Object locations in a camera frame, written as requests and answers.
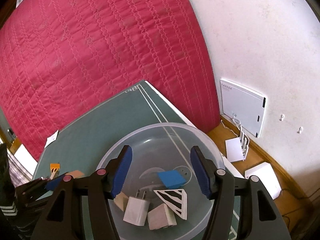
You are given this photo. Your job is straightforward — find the red quilted blanket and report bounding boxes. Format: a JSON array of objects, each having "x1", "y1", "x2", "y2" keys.
[{"x1": 1, "y1": 0, "x2": 220, "y2": 159}]

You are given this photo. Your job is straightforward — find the white paper sheet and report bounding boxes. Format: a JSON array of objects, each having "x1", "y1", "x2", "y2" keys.
[{"x1": 44, "y1": 130, "x2": 59, "y2": 148}]

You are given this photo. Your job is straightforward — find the clear plastic bowl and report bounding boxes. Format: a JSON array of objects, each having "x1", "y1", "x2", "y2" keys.
[{"x1": 98, "y1": 122, "x2": 225, "y2": 239}]

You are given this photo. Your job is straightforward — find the brown wooden block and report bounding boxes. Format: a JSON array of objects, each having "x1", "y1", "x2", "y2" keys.
[{"x1": 66, "y1": 170, "x2": 84, "y2": 179}]

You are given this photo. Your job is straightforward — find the blue block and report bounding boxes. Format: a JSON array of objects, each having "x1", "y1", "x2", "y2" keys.
[{"x1": 157, "y1": 170, "x2": 187, "y2": 189}]

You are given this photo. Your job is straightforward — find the beige wooden wedge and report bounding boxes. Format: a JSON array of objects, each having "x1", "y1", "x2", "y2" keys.
[{"x1": 147, "y1": 203, "x2": 177, "y2": 230}]

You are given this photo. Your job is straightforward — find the white router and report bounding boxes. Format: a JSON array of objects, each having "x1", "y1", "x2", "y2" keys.
[{"x1": 225, "y1": 126, "x2": 249, "y2": 163}]

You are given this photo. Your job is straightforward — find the white wall panel box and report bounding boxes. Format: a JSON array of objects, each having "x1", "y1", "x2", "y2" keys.
[{"x1": 220, "y1": 78, "x2": 267, "y2": 138}]

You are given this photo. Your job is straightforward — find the wooden window sill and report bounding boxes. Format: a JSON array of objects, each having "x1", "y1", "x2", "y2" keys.
[{"x1": 0, "y1": 128, "x2": 22, "y2": 155}]

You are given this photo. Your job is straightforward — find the white phone charger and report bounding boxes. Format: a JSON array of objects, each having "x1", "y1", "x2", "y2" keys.
[{"x1": 123, "y1": 190, "x2": 150, "y2": 226}]

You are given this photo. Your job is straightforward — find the dark bottle on sill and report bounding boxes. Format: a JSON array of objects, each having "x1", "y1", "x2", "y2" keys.
[{"x1": 7, "y1": 128, "x2": 14, "y2": 138}]

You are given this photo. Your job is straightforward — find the grey wooden wedge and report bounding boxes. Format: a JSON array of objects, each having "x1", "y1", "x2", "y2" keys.
[{"x1": 113, "y1": 191, "x2": 129, "y2": 212}]

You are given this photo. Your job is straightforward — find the white zebra striped wedge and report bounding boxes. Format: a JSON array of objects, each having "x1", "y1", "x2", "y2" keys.
[{"x1": 154, "y1": 189, "x2": 188, "y2": 220}]

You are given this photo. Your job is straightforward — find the white box on floor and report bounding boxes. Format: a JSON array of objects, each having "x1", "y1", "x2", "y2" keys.
[{"x1": 245, "y1": 162, "x2": 281, "y2": 199}]

